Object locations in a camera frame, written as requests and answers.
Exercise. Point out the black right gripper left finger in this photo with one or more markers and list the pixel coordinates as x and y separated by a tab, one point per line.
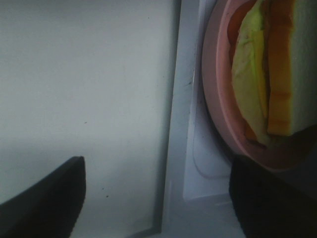
48	209

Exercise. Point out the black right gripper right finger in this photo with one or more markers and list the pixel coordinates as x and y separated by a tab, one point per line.
275	206

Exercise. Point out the pink round plate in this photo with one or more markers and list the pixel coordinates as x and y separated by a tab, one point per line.
216	75

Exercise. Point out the white bread sandwich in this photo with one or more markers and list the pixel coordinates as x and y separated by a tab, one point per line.
274	67

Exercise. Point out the white microwave oven body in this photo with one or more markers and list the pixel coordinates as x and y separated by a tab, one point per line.
196	201

